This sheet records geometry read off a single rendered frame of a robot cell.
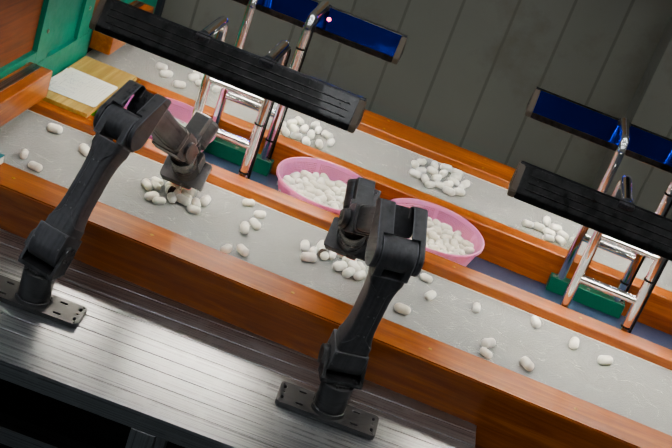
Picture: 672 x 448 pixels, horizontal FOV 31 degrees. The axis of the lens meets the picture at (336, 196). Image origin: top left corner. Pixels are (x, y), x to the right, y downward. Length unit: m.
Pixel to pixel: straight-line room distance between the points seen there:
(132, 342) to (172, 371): 0.10
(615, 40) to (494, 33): 0.47
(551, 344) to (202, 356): 0.82
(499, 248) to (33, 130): 1.19
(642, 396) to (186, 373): 1.01
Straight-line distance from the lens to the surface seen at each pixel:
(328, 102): 2.55
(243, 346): 2.41
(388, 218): 2.09
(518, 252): 3.09
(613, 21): 4.76
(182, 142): 2.48
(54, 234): 2.28
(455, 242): 2.97
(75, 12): 3.10
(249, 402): 2.26
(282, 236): 2.70
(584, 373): 2.67
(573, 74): 4.81
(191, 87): 3.32
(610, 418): 2.51
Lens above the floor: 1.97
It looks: 24 degrees down
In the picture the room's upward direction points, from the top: 20 degrees clockwise
